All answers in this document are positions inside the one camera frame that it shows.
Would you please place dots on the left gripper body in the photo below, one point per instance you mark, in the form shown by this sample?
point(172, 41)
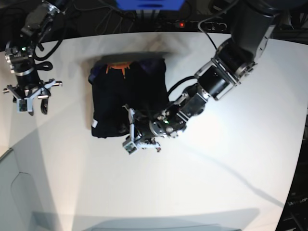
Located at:
point(139, 130)

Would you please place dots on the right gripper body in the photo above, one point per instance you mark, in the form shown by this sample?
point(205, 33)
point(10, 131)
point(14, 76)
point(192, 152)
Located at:
point(42, 91)

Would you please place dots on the black T-shirt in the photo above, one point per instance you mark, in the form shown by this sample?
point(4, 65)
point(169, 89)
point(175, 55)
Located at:
point(139, 84)

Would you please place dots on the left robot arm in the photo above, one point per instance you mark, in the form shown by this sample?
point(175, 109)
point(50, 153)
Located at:
point(234, 59)

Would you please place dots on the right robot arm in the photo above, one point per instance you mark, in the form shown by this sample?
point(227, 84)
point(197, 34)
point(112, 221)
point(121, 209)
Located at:
point(20, 54)

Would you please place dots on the blue plastic box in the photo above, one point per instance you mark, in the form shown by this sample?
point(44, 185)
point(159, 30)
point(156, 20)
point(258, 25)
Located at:
point(169, 5)

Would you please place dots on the black power strip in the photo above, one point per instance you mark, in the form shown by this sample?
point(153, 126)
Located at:
point(193, 25)

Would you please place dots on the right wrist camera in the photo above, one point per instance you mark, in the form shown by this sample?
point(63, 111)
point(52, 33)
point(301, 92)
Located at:
point(21, 105)

